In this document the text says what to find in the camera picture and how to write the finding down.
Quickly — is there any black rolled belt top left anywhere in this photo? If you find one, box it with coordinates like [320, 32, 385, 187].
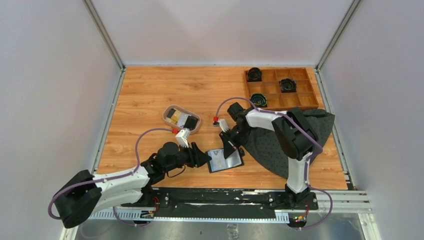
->
[246, 67, 263, 82]

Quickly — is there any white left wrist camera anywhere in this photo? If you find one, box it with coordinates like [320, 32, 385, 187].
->
[172, 128, 191, 148]

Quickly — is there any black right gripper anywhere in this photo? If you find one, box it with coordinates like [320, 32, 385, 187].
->
[220, 124, 251, 159]

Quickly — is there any black credit card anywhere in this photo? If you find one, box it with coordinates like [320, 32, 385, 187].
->
[183, 115, 199, 131]

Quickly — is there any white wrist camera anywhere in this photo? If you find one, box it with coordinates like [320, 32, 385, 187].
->
[213, 116, 230, 133]
[172, 128, 191, 148]

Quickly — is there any black rolled belt middle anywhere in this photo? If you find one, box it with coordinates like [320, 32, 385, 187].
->
[279, 78, 297, 93]

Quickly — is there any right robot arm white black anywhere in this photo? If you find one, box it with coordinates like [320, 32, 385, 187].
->
[213, 102, 323, 209]

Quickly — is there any wooden compartment tray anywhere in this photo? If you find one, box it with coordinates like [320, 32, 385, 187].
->
[243, 67, 319, 111]

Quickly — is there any black card holder wallet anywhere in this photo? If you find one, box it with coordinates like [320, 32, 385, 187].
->
[206, 148, 244, 173]

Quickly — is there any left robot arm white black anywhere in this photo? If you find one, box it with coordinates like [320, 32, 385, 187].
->
[52, 142, 212, 229]

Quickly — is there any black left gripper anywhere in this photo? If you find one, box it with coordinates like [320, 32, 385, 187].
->
[164, 141, 212, 173]

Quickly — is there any pink oval card tray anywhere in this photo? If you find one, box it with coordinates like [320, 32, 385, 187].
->
[162, 105, 202, 134]

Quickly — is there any black rolled belt green pattern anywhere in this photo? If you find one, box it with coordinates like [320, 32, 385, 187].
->
[249, 93, 268, 108]

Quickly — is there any white credit card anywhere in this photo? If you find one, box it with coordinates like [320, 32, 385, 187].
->
[212, 149, 227, 169]

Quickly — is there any aluminium frame rail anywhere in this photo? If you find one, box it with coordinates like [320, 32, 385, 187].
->
[59, 186, 382, 240]

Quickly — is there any dark grey dotted cloth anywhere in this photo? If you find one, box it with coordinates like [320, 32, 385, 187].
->
[243, 109, 335, 179]

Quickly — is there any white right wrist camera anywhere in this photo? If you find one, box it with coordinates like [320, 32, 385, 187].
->
[213, 116, 230, 133]

